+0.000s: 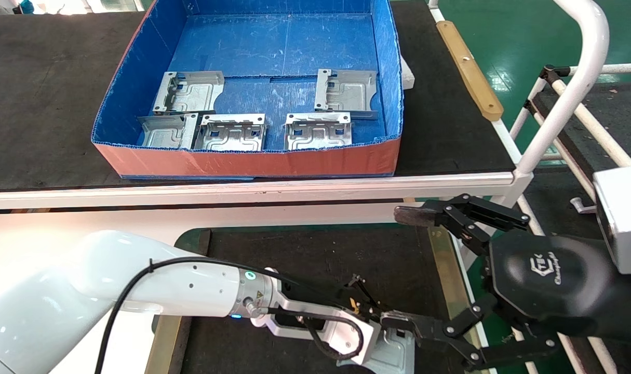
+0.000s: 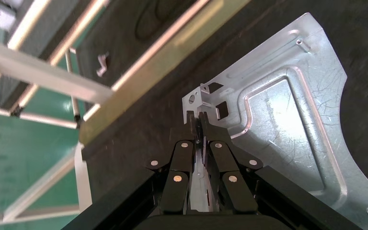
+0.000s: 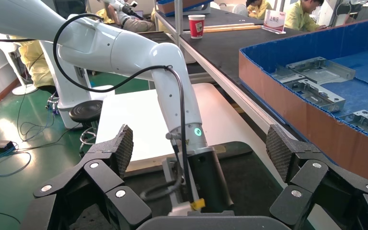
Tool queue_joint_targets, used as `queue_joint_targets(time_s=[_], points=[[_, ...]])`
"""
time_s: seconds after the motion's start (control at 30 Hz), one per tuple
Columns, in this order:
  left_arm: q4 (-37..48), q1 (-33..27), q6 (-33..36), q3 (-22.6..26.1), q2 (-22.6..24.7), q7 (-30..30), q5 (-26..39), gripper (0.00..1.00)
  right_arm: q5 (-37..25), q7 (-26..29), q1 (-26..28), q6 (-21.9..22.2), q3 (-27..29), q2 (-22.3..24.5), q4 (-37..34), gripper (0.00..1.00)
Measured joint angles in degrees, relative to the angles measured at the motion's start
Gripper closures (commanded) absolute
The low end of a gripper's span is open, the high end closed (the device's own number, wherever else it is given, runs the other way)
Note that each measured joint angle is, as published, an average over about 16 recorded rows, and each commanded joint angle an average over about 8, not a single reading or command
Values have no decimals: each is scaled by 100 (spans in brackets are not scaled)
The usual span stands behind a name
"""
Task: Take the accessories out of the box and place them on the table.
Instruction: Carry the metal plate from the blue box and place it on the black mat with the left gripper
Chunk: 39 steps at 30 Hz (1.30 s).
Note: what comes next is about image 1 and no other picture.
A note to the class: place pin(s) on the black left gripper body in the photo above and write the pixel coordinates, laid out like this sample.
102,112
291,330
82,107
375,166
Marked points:
364,309

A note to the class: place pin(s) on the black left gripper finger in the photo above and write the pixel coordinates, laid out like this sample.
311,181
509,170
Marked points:
450,335

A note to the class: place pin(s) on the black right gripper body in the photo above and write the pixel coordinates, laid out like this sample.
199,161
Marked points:
549,280

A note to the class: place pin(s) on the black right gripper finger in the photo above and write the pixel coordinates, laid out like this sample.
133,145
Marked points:
460,215

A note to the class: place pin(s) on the stamped metal bracket plate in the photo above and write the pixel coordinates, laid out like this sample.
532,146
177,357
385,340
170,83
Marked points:
231,136
349,89
398,356
162,132
319,134
196,94

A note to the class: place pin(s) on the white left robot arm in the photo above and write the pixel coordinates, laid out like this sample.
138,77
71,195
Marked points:
61,291

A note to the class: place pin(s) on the blue corrugated plastic box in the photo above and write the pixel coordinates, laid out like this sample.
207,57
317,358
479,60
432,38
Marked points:
253,162

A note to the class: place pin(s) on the small black work mat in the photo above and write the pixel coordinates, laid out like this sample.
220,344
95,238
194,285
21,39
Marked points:
320,254

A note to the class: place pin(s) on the thin white rack tube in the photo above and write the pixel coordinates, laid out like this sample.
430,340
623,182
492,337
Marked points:
525,111
616,68
590,117
564,156

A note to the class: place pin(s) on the black tube clamp joint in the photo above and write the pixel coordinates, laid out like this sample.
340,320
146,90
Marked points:
551,74
528,106

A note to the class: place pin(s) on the long yellow wooden strip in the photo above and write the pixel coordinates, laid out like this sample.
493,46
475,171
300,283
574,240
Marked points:
471,72

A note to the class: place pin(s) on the white foam block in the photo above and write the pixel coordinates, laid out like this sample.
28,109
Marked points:
408,75

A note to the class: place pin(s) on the thick white bent tube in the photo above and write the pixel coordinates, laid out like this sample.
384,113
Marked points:
580,78

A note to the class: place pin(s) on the large black table mat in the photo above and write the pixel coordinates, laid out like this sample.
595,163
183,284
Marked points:
45,104

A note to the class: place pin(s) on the teal object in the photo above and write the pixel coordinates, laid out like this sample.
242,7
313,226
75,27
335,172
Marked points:
27,6

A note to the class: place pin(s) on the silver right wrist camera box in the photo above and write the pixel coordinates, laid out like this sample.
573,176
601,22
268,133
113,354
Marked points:
627,218

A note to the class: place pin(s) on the white tubular frame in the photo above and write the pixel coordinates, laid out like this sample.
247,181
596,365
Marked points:
621,119

